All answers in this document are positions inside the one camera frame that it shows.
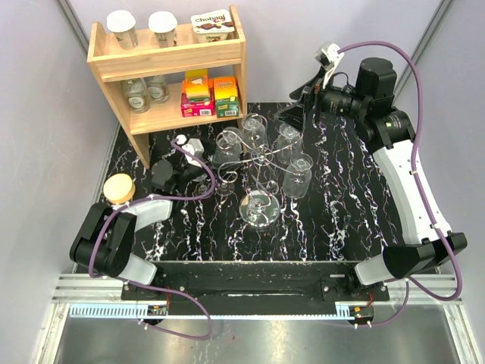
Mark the Chobani yogurt tub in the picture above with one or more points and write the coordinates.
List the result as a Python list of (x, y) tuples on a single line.
[(212, 26)]

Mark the ribbed goblet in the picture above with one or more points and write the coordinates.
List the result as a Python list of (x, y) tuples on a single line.
[(289, 143), (228, 146), (298, 176), (254, 131)]

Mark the white lidded cup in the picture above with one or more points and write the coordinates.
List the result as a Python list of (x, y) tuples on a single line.
[(163, 24), (122, 24)]

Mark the right clear glass bottle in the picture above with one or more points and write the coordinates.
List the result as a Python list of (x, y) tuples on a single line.
[(157, 87)]

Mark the clear stemmed wine glass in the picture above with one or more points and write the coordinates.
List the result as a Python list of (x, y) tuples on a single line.
[(203, 185), (225, 180)]

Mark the left clear glass bottle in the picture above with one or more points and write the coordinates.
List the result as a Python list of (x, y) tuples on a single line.
[(136, 95)]

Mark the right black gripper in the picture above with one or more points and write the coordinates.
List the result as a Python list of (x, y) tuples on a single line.
[(316, 95)]

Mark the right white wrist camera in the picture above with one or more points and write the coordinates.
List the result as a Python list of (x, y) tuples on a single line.
[(329, 57)]

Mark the right white lidded cup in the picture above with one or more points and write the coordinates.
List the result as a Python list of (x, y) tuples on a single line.
[(163, 24)]

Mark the chrome wine glass rack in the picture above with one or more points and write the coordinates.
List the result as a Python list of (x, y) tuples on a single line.
[(260, 207)]

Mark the clear glass bottle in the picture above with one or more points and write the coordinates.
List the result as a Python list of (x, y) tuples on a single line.
[(136, 95), (157, 87)]

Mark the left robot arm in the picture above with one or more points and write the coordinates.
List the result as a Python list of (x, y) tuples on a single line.
[(104, 242)]

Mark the pink sponge box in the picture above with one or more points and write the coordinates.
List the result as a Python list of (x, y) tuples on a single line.
[(197, 94)]

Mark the wooden two-tier shelf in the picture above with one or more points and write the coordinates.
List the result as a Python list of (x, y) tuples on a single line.
[(110, 64)]

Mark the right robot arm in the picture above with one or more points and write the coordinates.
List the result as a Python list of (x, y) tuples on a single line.
[(389, 137)]

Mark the green Scrub Daddy box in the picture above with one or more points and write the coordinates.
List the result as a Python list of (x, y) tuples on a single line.
[(226, 97)]

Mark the left white lidded cup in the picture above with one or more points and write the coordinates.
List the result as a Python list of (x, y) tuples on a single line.
[(122, 24)]

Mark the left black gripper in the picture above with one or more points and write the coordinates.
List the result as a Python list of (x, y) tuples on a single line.
[(204, 171)]

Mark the round yellow wooden coaster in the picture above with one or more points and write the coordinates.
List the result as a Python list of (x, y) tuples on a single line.
[(119, 188)]

